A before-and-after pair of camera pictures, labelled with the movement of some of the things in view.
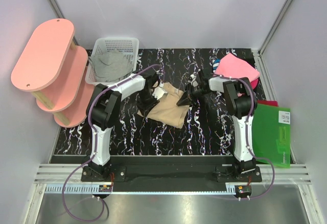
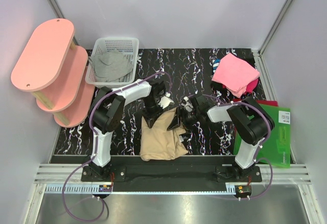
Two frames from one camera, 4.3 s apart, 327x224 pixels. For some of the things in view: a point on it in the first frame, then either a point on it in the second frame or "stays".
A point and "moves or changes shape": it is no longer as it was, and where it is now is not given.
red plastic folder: [273, 103] stays
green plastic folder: [271, 134] stays
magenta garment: [254, 83] stays
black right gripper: [186, 99] → [176, 121]
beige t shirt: [167, 110] moves or changes shape
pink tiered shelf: [55, 71] stays
